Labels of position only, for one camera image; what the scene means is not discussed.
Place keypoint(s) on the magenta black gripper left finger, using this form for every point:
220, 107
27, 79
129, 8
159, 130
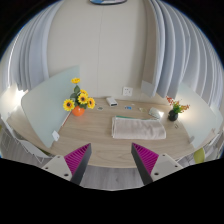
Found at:
77, 162

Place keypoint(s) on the white chair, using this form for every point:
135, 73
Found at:
13, 147

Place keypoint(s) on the wall clock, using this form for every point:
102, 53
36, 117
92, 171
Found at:
108, 2

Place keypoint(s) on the right grey curtain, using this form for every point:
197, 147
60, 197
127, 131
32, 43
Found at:
178, 52

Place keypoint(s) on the right frosted desk divider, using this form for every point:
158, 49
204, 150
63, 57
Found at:
200, 119

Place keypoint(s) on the green chair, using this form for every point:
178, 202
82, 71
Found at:
199, 156

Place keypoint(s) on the black pot with orange flowers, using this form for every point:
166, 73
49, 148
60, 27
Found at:
176, 108

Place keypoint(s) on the orange vase with sunflowers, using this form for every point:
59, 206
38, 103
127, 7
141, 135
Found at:
79, 100

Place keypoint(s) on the frosted desk divider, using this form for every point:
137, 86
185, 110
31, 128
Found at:
43, 105
200, 119

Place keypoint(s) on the beige folded towel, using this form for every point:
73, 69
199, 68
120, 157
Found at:
143, 129

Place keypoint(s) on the left frosted desk divider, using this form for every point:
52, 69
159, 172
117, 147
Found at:
43, 105

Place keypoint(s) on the left grey curtain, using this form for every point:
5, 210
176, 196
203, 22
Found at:
25, 61

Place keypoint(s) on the white rectangular box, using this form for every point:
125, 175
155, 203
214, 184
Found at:
111, 101

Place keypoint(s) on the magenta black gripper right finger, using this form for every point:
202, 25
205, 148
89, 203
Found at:
145, 160

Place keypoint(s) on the grey curtain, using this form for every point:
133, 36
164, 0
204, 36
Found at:
25, 61
178, 52

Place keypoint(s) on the white wall socket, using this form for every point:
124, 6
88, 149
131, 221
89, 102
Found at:
127, 91

